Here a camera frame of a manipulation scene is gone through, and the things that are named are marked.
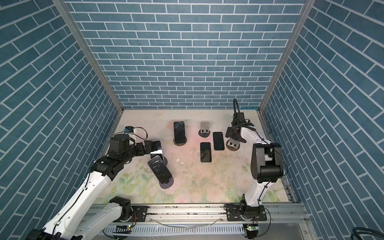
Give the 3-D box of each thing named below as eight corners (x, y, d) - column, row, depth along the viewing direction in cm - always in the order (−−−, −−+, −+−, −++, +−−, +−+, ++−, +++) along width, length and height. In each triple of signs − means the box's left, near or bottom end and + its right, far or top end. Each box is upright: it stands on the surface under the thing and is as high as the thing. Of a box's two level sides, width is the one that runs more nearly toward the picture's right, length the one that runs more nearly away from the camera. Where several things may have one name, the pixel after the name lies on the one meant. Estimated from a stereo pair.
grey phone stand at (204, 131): (198, 137, 106) (198, 130, 101) (198, 128, 111) (198, 122, 106) (209, 137, 106) (210, 131, 101) (208, 128, 112) (209, 122, 106)
